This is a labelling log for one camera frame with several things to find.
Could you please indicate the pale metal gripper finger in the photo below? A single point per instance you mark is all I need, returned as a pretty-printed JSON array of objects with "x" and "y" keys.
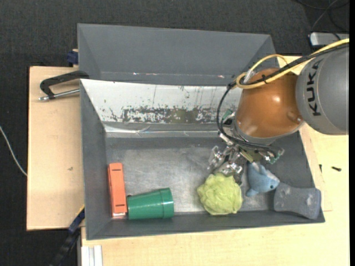
[
  {"x": 231, "y": 169},
  {"x": 215, "y": 158}
]

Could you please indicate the blue toy dolphin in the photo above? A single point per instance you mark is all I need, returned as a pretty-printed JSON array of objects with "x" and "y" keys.
[{"x": 260, "y": 180}]

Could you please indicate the grey metal bin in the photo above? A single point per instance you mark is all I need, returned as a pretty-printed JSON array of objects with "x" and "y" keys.
[{"x": 166, "y": 154}]

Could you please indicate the grey-blue sponge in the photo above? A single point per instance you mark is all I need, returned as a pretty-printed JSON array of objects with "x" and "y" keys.
[{"x": 298, "y": 201}]

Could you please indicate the green plastic cup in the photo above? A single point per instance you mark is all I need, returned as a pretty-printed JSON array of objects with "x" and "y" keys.
[{"x": 149, "y": 205}]

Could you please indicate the small black screw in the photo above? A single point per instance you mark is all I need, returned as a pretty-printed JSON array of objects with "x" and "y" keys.
[{"x": 337, "y": 169}]

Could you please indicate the orange flat block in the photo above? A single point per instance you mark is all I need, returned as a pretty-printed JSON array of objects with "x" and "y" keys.
[{"x": 117, "y": 188}]

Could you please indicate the pale wood board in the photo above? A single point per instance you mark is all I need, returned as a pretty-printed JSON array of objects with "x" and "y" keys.
[{"x": 52, "y": 148}]

